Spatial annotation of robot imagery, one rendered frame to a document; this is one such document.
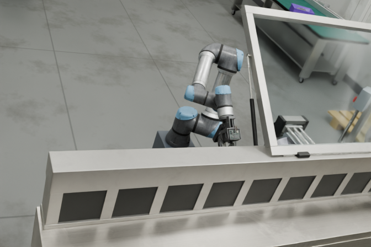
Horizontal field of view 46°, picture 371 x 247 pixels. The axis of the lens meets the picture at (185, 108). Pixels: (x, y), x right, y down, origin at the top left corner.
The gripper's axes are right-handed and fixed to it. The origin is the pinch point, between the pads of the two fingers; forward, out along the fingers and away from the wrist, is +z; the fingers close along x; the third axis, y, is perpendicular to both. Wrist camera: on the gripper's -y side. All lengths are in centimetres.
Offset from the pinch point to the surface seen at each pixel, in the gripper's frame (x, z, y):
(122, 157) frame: -72, 5, 58
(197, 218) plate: -44, 24, 46
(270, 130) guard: -21, -2, 60
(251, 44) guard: -22, -33, 58
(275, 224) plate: -16, 28, 50
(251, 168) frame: -30, 10, 59
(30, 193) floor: -68, -2, -163
